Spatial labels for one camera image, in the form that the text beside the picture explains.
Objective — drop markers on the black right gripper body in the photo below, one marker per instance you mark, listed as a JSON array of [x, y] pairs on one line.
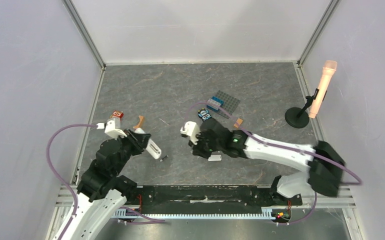
[[204, 141]]

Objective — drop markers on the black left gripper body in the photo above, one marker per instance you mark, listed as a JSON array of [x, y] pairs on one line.
[[131, 144]]

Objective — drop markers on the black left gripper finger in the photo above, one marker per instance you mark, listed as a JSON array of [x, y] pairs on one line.
[[141, 146], [139, 137]]

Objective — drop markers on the white remote control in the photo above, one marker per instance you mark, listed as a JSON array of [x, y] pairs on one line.
[[153, 149]]

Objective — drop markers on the white battery cover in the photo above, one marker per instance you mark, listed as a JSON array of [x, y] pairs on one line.
[[215, 158]]

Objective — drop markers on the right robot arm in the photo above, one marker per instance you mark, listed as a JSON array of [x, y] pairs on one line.
[[320, 167]]

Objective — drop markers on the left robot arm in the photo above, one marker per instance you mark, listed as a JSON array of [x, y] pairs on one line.
[[102, 190]]

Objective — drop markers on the large wooden block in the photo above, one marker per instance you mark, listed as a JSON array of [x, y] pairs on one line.
[[140, 123]]

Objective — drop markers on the red owl toy block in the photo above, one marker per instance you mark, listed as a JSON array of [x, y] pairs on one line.
[[117, 114]]

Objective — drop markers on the grey lego brick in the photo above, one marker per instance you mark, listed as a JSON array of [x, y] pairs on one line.
[[211, 107]]

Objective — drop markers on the small brown wooden block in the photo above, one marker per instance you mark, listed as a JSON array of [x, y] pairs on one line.
[[238, 123]]

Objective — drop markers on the blue lego brick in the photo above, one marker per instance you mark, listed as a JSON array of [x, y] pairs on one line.
[[218, 100]]

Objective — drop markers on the grey lego baseplate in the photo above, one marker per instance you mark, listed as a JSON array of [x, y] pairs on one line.
[[230, 104]]

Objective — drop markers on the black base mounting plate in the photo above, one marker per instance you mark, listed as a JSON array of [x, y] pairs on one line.
[[208, 199]]

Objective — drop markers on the black microphone stand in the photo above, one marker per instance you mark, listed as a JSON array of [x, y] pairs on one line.
[[300, 117]]

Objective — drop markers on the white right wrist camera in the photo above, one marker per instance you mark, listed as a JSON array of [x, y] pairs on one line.
[[190, 130]]

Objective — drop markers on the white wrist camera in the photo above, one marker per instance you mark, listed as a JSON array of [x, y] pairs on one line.
[[190, 130], [112, 128]]

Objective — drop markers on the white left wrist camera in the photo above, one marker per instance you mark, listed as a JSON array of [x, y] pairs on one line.
[[112, 128]]

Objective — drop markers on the white cable duct strip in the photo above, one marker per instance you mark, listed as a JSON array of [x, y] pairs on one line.
[[265, 214]]

